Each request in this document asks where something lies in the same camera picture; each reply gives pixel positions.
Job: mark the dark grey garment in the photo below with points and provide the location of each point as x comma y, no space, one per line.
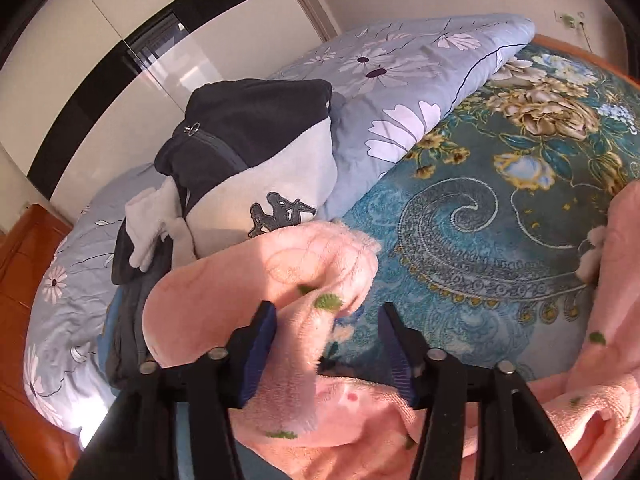
125,335

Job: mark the teal floral blanket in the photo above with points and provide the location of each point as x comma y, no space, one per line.
475,210

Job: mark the cream fluffy cloth piece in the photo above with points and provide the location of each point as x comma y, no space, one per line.
592,255

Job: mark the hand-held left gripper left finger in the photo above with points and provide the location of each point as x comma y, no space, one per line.
260,355

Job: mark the light blue daisy quilt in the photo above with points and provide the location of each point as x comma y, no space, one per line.
400,60

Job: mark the navy and grey sweatshirt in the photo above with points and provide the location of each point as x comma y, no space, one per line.
250,125

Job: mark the wall socket with plug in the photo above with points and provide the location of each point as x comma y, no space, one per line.
567,19

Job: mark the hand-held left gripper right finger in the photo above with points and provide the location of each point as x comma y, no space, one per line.
397,360

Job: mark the pink fleece garment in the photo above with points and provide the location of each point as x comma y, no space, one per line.
250,270

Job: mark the white wardrobe with black stripe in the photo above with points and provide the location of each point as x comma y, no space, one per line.
100,35

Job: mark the orange wooden headboard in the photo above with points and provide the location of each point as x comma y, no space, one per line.
25,285

